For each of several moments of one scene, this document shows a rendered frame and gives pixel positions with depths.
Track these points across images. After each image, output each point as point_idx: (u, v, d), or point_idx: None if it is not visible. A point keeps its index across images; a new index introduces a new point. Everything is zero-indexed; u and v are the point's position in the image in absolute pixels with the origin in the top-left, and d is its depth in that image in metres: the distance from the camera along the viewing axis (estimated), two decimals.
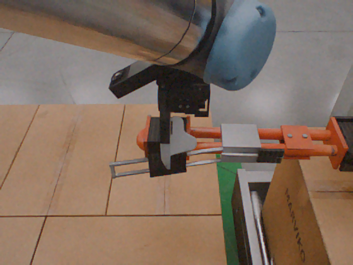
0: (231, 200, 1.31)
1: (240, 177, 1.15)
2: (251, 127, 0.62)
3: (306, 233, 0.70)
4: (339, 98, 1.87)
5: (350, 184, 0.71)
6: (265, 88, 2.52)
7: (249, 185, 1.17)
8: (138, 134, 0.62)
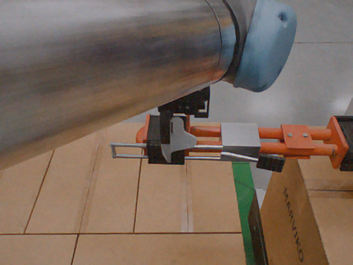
0: (248, 216, 1.40)
1: (258, 197, 1.23)
2: (251, 125, 0.62)
3: (304, 233, 0.69)
4: (347, 113, 1.95)
5: (348, 183, 0.70)
6: (273, 100, 2.60)
7: None
8: (138, 132, 0.61)
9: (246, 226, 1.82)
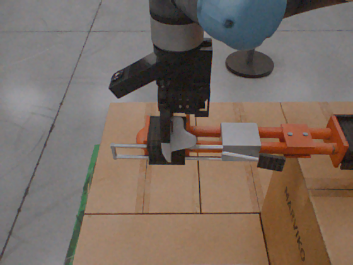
0: None
1: None
2: (251, 125, 0.62)
3: (306, 232, 0.69)
4: None
5: (349, 182, 0.70)
6: None
7: None
8: (138, 134, 0.62)
9: None
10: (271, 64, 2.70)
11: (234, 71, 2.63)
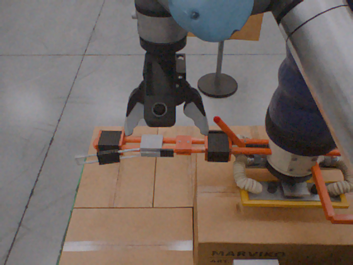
0: None
1: None
2: (159, 136, 1.08)
3: (196, 216, 1.23)
4: None
5: (222, 188, 1.24)
6: None
7: None
8: (94, 141, 1.08)
9: None
10: (236, 85, 3.22)
11: (203, 92, 3.16)
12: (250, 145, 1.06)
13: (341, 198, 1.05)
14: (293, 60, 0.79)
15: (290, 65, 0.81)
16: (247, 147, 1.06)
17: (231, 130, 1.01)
